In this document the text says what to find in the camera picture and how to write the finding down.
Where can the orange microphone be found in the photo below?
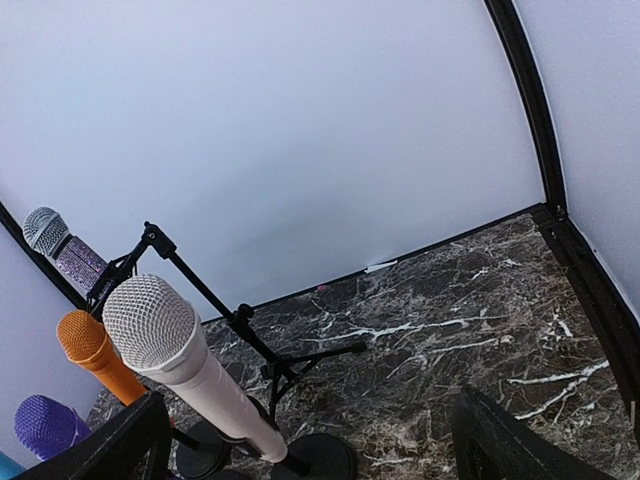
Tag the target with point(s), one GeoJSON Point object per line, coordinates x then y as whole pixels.
{"type": "Point", "coordinates": [86, 343]}

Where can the pink microphone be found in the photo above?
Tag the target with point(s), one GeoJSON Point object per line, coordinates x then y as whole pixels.
{"type": "Point", "coordinates": [159, 335]}

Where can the blue microphone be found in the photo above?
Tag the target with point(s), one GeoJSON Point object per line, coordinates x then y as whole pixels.
{"type": "Point", "coordinates": [9, 468]}

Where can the black stand of pink microphone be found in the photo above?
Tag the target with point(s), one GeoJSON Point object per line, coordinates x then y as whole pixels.
{"type": "Point", "coordinates": [313, 456]}

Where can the silver glitter microphone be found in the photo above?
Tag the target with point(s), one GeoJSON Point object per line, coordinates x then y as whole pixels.
{"type": "Point", "coordinates": [46, 233]}

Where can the black tripod shock-mount stand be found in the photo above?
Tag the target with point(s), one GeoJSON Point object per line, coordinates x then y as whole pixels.
{"type": "Point", "coordinates": [283, 371]}

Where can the black stand of orange microphone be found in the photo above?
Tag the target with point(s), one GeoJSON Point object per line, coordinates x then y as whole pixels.
{"type": "Point", "coordinates": [201, 451]}

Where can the purple microphone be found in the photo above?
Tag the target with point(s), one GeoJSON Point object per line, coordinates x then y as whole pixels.
{"type": "Point", "coordinates": [47, 428]}

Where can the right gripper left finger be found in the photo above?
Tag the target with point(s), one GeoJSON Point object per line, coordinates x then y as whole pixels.
{"type": "Point", "coordinates": [137, 439]}

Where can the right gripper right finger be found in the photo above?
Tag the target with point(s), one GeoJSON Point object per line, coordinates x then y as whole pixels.
{"type": "Point", "coordinates": [490, 443]}

